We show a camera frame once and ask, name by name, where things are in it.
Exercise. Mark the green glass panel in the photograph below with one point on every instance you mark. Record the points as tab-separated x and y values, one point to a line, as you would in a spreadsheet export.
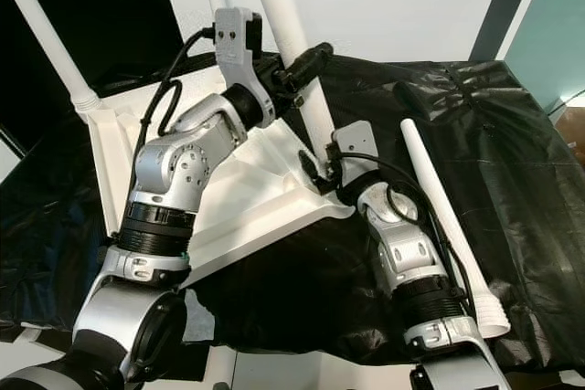
553	25

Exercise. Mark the brown wooden cabinet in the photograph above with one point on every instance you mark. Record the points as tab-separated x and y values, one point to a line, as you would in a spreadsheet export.
571	130

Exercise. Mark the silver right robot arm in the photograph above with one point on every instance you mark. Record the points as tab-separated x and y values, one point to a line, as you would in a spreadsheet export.
407	253

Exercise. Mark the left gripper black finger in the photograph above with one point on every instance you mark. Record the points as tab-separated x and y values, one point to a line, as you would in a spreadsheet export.
311	61

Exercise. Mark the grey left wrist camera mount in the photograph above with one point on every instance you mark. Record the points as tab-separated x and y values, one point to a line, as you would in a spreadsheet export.
233	38

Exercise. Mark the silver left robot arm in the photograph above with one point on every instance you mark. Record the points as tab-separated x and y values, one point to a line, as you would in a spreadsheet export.
174	171

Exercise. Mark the black frame post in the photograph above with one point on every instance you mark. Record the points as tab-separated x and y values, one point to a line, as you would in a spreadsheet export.
509	6

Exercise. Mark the black plastic table cover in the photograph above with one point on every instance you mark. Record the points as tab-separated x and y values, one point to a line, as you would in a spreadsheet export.
521	180

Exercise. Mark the black door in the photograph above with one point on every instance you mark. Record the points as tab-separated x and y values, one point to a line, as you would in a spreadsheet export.
128	25

